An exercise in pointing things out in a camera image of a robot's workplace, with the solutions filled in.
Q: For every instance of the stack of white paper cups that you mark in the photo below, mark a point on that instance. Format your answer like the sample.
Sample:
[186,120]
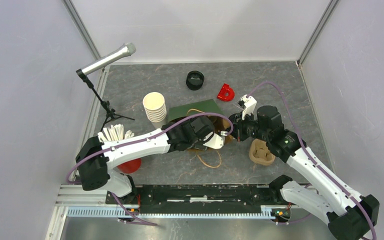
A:
[155,109]

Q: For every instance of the red cup with straws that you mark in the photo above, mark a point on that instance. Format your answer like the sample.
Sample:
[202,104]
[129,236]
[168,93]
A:
[118,133]

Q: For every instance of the red plastic holder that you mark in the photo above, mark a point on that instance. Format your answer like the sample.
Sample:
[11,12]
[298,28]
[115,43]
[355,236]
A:
[226,93]

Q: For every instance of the green paper bag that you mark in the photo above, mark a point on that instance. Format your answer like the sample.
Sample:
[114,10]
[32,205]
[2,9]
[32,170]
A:
[180,112]

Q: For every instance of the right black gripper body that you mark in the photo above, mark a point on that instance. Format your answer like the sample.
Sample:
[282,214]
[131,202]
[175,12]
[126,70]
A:
[247,127]

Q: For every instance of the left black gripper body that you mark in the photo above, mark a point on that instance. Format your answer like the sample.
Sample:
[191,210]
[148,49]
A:
[199,143]

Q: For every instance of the brown cardboard cup carriers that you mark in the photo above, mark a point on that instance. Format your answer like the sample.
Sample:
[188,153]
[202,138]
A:
[260,154]

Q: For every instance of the stack of black lids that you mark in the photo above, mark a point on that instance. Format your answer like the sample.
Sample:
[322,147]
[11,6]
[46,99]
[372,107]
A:
[194,80]

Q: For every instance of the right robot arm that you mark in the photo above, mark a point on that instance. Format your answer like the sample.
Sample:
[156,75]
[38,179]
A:
[347,214]

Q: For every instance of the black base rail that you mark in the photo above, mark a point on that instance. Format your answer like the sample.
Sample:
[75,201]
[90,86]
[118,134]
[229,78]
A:
[205,201]

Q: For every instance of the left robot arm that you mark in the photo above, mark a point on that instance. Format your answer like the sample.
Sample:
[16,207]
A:
[99,159]

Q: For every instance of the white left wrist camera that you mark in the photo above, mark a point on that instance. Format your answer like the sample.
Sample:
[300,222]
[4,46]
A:
[215,140]

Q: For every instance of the silver microphone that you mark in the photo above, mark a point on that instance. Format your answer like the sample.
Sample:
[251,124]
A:
[126,50]

